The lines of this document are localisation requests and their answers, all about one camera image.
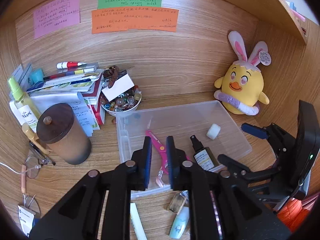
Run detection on dark green spray bottle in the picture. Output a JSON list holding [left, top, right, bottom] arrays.
[[190, 135, 219, 172]]

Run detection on pink scissors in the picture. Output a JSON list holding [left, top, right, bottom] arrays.
[[145, 130, 169, 174]]

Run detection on clear plastic storage box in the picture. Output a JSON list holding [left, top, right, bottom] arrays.
[[115, 100, 253, 201]]

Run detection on yellow chick plush toy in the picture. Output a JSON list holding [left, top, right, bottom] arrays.
[[214, 31, 271, 116]]

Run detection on white bowl of marbles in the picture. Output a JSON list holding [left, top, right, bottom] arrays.
[[99, 85, 142, 116]]

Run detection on light green cream tube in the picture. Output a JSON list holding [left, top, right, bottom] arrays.
[[169, 206, 189, 239]]

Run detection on white plastic stick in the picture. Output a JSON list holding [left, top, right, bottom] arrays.
[[130, 203, 147, 240]]

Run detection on white rectangular box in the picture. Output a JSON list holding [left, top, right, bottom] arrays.
[[101, 74, 135, 101]]

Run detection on brown lidded canister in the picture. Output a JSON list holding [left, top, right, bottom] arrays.
[[36, 103, 92, 165]]

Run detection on stack of books and papers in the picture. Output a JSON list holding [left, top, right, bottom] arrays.
[[9, 62, 103, 137]]

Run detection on red white marker pen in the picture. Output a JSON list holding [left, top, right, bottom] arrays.
[[56, 61, 86, 69]]

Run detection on yellow green spray bottle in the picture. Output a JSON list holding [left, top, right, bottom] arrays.
[[8, 76, 41, 133]]

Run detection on white blue small box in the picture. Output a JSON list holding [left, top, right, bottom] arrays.
[[18, 205, 36, 237]]

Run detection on orange paper note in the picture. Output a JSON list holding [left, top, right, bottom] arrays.
[[92, 7, 179, 34]]

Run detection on green paper note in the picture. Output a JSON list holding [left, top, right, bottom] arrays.
[[98, 0, 162, 9]]

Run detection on pink paper note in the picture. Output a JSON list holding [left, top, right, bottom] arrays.
[[33, 0, 80, 39]]

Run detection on brown leather watch strap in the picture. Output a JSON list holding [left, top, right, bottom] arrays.
[[103, 65, 121, 88]]

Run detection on white charging cable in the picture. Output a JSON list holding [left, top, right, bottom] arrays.
[[0, 161, 42, 176]]

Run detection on wire frame eyeglasses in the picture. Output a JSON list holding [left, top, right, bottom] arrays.
[[21, 152, 56, 218]]

